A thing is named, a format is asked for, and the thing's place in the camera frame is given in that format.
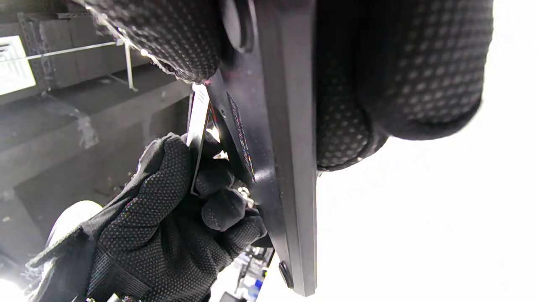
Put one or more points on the black calculator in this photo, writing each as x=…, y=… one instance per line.
x=289, y=126

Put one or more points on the person's left hand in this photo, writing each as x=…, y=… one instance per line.
x=147, y=243

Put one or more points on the black battery cover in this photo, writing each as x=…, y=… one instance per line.
x=198, y=113

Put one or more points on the person's right hand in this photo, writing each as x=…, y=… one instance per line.
x=398, y=63

